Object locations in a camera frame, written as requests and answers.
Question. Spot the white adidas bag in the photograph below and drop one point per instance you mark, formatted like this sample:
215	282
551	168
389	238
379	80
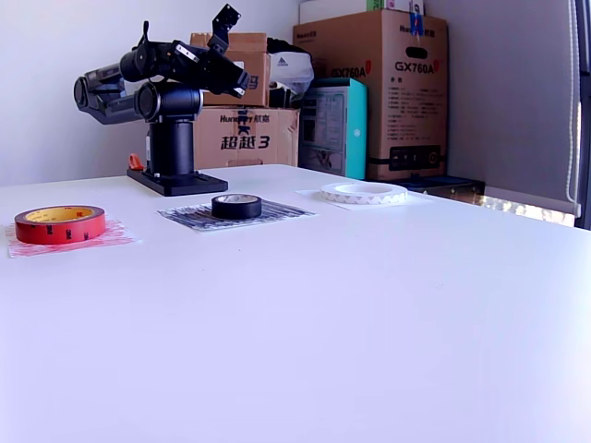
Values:
291	67

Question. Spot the black box with trim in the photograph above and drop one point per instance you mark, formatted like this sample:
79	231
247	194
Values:
452	189

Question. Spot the black scribbled paper sheet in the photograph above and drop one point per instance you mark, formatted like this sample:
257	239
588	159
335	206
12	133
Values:
281	213

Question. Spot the teal product box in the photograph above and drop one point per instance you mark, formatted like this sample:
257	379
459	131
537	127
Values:
355	134

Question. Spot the white printed carton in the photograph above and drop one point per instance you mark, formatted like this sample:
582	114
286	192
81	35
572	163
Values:
401	4

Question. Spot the red scribbled paper sheet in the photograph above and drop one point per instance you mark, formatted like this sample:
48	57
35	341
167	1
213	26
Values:
115	237

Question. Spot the white tape roll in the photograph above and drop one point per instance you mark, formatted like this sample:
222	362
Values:
360	198

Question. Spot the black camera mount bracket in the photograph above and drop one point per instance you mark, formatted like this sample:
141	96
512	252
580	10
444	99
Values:
220	27

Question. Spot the blue tape strip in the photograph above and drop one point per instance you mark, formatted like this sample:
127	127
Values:
417	23

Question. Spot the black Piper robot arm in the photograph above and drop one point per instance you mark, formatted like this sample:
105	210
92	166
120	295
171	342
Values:
173	138

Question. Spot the black tape roll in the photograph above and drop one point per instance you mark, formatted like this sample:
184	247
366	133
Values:
235	211

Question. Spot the orange clamp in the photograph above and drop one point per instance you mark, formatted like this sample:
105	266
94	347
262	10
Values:
135	162

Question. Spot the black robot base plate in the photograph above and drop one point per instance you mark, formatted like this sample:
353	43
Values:
184	184

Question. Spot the Huntkey printed cardboard box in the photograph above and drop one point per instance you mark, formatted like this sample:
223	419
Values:
258	138

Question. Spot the small labelled cardboard box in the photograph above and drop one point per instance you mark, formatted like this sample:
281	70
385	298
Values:
251	51

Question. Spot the red tape roll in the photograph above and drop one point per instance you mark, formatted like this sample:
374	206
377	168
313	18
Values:
55	233

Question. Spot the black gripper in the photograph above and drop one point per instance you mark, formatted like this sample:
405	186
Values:
212	71

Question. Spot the green white carton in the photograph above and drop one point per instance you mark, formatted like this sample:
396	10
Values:
376	4

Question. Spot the plain white paper sheet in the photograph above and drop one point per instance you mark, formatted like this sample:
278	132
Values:
415	199

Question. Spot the large GX760A cardboard box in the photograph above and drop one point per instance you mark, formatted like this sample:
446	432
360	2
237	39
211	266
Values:
406	115

